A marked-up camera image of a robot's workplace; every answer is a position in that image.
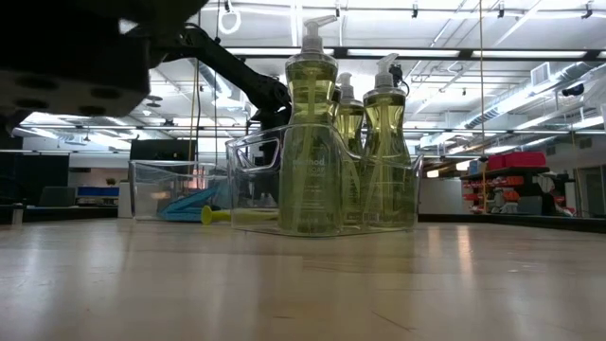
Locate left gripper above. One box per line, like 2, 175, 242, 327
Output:
249, 78, 294, 132

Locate soap bottle with method label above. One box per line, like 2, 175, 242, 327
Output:
277, 14, 343, 237

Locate clear yellow-green soap pump bottle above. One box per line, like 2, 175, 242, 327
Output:
333, 72, 366, 227

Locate soap bottle with barcode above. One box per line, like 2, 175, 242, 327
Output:
362, 52, 420, 231

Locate yellow dish brush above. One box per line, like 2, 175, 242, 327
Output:
200, 205, 280, 226

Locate black monitor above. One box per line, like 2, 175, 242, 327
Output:
130, 138, 198, 162

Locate small clear plastic bin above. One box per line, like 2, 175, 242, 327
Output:
128, 159, 233, 223

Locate blue box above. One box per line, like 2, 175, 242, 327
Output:
77, 186, 120, 198

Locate black overhead light bar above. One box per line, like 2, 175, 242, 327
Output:
222, 45, 606, 62

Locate black shelf rack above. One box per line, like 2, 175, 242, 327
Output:
461, 165, 577, 218

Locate red storage bins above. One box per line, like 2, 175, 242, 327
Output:
486, 151, 548, 171

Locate black desk partition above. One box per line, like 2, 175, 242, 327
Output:
0, 151, 70, 224

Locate black hanging cable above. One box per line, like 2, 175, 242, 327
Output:
193, 59, 203, 162
213, 75, 221, 162

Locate white hanging ring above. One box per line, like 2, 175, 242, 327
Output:
217, 7, 242, 36

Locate clear handled caddy bin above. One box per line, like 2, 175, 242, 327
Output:
225, 123, 425, 238

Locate black ceiling camera with cable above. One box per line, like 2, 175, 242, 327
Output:
390, 63, 411, 99

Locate yellow hanging cord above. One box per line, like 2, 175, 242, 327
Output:
477, 0, 489, 214

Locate silver ventilation duct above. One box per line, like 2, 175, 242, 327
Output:
466, 61, 606, 129

